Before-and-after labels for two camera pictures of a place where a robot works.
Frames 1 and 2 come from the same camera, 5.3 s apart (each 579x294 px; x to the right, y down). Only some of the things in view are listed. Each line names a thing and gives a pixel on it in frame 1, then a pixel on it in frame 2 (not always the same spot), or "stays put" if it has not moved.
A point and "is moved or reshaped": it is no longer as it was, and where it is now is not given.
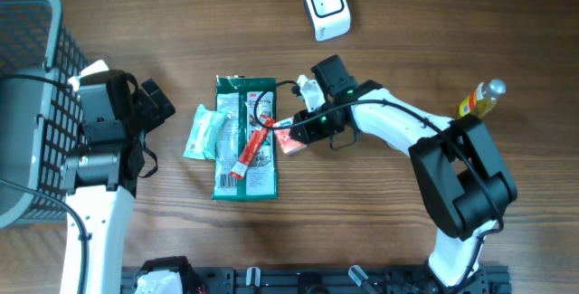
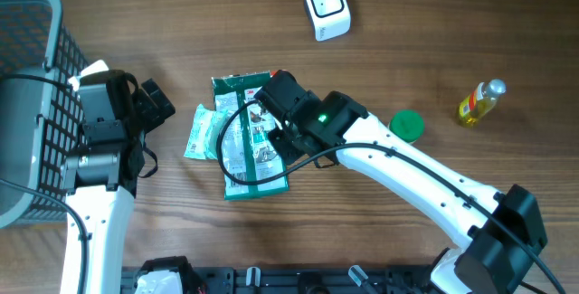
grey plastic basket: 42,123 stays put
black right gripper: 310,132 -> 279,139
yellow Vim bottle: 482,100 stays put
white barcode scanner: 328,7 stays put
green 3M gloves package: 243,147 is moved or reshaped
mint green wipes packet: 203,137 stays put
